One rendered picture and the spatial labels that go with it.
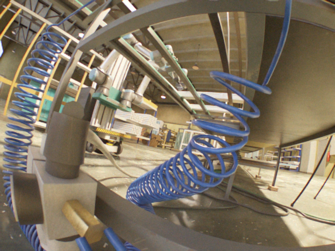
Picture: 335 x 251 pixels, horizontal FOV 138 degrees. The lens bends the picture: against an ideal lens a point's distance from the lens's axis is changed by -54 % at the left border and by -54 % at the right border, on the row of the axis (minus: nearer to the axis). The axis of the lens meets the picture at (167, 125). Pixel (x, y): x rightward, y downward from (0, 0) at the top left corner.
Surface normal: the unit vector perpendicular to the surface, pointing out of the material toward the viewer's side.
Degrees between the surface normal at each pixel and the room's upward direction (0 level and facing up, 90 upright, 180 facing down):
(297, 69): 180
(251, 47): 180
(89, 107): 90
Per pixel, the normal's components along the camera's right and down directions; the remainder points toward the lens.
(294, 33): -0.22, 0.97
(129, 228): -0.45, -0.22
